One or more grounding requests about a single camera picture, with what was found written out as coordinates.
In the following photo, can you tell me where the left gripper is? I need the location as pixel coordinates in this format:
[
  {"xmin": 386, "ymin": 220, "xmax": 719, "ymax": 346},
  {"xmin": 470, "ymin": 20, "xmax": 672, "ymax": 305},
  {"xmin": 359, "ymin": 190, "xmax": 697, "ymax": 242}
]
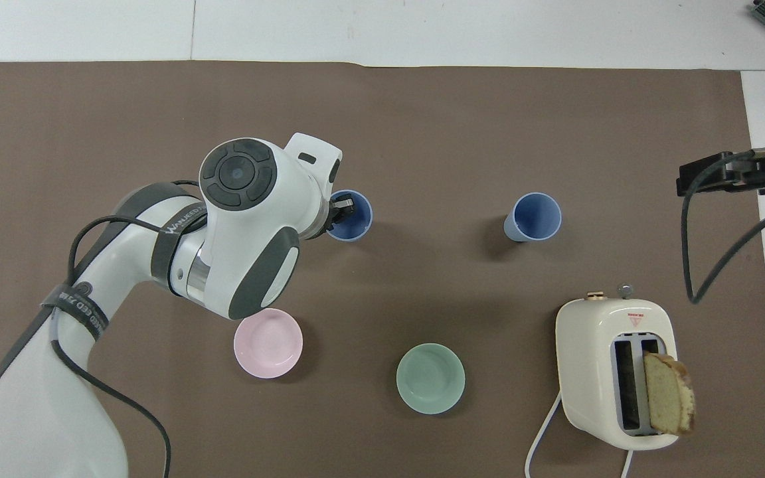
[{"xmin": 326, "ymin": 195, "xmax": 357, "ymax": 230}]

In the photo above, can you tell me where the blue cup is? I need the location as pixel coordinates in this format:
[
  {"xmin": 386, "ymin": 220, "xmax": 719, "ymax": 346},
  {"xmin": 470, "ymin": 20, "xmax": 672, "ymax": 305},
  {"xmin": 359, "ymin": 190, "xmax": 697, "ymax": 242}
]
[
  {"xmin": 325, "ymin": 189, "xmax": 374, "ymax": 242},
  {"xmin": 503, "ymin": 193, "xmax": 563, "ymax": 244}
]

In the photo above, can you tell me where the pink bowl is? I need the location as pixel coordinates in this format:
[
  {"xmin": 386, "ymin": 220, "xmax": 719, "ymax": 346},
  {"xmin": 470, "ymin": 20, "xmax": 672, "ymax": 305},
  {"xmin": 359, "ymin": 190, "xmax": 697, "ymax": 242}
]
[{"xmin": 234, "ymin": 308, "xmax": 303, "ymax": 380}]

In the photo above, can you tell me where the green bowl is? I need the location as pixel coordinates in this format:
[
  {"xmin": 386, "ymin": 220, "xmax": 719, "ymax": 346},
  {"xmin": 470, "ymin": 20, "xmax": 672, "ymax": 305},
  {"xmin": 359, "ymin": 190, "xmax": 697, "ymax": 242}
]
[{"xmin": 396, "ymin": 343, "xmax": 466, "ymax": 416}]

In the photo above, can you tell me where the cream toaster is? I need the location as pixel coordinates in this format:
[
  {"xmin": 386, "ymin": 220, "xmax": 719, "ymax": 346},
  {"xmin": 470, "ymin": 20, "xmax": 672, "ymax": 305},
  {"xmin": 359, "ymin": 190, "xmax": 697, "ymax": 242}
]
[{"xmin": 555, "ymin": 284, "xmax": 679, "ymax": 452}]

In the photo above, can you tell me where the bread slice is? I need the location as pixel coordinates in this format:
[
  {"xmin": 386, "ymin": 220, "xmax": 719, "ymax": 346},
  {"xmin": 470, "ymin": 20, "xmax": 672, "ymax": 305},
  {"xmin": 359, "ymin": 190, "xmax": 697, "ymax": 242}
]
[{"xmin": 643, "ymin": 352, "xmax": 697, "ymax": 437}]

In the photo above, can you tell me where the white power cord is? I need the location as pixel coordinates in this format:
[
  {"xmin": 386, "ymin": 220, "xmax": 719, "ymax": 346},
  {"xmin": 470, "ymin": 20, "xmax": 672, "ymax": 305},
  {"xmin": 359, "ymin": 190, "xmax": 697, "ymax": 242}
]
[{"xmin": 525, "ymin": 390, "xmax": 636, "ymax": 478}]

